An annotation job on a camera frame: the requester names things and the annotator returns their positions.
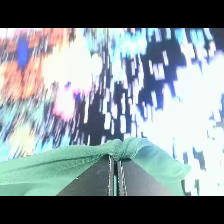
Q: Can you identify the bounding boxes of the green garment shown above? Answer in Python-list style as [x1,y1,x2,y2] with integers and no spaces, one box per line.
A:
[0,137,192,197]

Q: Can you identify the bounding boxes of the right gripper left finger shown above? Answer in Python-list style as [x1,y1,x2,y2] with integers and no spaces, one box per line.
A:
[56,154,115,197]

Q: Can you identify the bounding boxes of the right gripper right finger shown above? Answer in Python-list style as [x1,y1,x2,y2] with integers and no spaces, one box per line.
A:
[116,158,173,197]

